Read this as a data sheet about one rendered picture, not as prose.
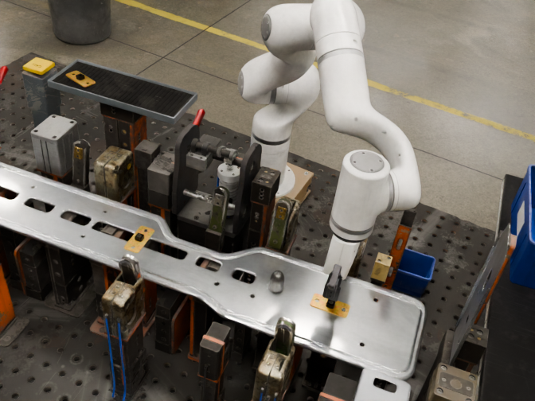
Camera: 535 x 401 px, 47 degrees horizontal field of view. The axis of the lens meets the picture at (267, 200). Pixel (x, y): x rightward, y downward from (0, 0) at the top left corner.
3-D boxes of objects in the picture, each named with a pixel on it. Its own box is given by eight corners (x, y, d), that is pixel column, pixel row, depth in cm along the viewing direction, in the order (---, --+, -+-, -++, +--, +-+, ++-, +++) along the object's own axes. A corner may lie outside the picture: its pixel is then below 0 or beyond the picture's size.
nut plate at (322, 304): (309, 305, 134) (310, 301, 133) (314, 293, 137) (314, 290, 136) (346, 318, 132) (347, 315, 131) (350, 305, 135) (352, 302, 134)
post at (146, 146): (139, 258, 180) (133, 147, 154) (147, 247, 183) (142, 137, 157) (154, 264, 179) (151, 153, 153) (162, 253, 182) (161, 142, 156)
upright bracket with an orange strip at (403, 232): (358, 349, 163) (404, 209, 130) (359, 345, 164) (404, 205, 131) (369, 353, 162) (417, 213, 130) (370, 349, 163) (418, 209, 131)
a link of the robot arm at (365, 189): (372, 199, 121) (326, 201, 119) (387, 145, 112) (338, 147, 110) (385, 229, 115) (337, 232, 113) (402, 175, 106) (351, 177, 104)
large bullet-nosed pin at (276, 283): (266, 294, 137) (269, 274, 133) (271, 284, 139) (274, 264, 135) (279, 299, 136) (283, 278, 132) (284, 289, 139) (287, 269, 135)
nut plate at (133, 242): (138, 254, 140) (138, 250, 140) (123, 248, 141) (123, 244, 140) (155, 231, 147) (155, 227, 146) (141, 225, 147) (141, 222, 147)
